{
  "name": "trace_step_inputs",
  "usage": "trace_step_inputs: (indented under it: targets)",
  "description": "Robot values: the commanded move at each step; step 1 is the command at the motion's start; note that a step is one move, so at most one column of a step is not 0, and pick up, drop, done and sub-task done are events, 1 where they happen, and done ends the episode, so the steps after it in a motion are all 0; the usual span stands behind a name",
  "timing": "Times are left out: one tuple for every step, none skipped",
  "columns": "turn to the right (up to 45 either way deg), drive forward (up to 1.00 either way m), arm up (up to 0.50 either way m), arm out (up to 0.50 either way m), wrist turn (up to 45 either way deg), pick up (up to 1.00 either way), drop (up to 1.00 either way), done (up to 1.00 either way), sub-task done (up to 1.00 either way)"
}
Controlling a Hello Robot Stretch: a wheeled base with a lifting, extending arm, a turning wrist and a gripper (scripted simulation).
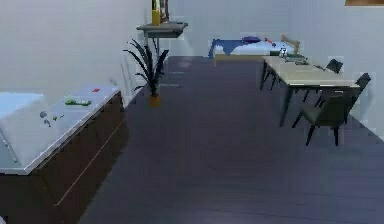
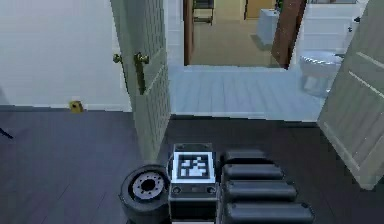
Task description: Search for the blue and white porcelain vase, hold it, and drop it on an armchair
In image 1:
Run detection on dark green chair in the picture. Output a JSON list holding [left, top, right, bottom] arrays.
[[301, 58, 344, 104], [291, 72, 372, 147]]

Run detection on small grey objects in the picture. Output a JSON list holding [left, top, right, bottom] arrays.
[[39, 110, 65, 128]]

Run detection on dark house plant orange pot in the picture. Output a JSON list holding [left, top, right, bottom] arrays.
[[122, 38, 170, 109]]

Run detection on grey wall desk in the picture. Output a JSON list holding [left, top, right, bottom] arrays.
[[136, 21, 189, 56]]

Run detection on dark brown white-topped cabinet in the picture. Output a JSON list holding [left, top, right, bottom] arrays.
[[0, 85, 129, 224]]

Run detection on purple pillow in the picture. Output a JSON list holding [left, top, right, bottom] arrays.
[[241, 35, 262, 45]]

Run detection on long beige dining table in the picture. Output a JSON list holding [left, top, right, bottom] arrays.
[[259, 54, 361, 128]]

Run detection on dark flat book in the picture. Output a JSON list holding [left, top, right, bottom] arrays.
[[285, 54, 310, 66]]

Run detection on bed with blue blanket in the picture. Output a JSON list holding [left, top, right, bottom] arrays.
[[208, 34, 301, 68]]

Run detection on yellow tall object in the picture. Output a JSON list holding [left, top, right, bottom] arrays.
[[151, 0, 161, 27]]

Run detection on brown framed picture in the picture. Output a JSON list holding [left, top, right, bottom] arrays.
[[344, 0, 384, 7]]

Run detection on dark grey tall object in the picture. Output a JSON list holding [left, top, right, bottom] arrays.
[[159, 0, 170, 24]]

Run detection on green flat object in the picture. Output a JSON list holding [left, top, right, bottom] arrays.
[[64, 98, 92, 107]]

